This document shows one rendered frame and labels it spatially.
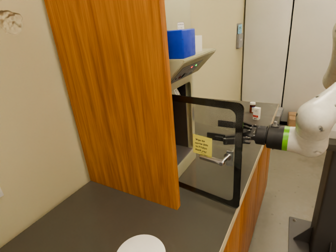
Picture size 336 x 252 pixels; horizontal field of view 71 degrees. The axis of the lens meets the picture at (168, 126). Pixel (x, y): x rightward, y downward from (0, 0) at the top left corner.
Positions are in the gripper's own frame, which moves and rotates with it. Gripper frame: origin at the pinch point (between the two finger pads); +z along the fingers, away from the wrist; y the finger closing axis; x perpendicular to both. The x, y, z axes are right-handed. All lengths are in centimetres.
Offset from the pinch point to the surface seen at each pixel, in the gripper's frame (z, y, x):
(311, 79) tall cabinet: -38, -293, 44
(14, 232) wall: 59, 62, 26
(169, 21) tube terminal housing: 15.9, 5.1, -43.5
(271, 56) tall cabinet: 17, -293, 12
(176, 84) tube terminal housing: 16.0, 2.7, -19.1
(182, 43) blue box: 5.5, 16.3, -36.5
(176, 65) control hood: 7.2, 17.9, -29.6
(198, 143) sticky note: -0.4, 19.5, -2.7
